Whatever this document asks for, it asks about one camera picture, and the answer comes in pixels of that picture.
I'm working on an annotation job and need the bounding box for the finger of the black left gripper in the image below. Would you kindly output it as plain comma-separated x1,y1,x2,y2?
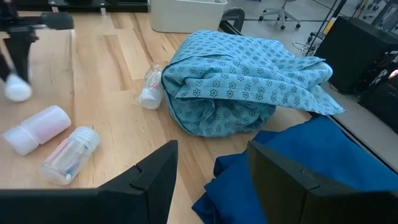
4,37,34,83
0,52,12,82

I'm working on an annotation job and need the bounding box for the black stand pole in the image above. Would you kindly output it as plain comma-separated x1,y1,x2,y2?
304,0,348,57

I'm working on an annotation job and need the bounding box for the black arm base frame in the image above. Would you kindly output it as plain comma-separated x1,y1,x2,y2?
15,0,150,14

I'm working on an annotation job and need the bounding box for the clear bottle in plastic wrap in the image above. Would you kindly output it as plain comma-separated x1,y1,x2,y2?
136,63,164,111

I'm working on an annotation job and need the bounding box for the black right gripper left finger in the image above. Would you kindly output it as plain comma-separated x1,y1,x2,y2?
0,139,179,224

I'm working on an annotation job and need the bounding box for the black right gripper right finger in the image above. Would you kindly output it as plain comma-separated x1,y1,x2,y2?
247,140,398,224

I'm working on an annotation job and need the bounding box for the clear bottle with white cap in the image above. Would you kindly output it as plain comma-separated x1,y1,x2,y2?
40,126,101,186

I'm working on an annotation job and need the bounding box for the white cable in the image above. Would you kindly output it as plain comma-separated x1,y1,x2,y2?
291,40,318,57

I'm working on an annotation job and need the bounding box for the dark blue cloth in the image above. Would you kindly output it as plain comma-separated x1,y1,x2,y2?
192,115,398,224

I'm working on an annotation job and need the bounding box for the white plastic bin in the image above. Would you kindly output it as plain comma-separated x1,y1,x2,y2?
148,0,228,34

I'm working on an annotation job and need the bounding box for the dark blue knitted fabric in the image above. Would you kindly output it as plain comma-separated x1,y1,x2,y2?
160,29,345,138

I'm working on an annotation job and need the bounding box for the grey office chair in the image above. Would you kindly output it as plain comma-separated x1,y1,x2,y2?
258,0,302,31

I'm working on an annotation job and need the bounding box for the black computer case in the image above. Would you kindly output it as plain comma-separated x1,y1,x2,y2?
313,16,398,95

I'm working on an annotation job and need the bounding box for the black equipment with pink light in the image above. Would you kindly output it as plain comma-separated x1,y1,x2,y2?
357,67,398,135

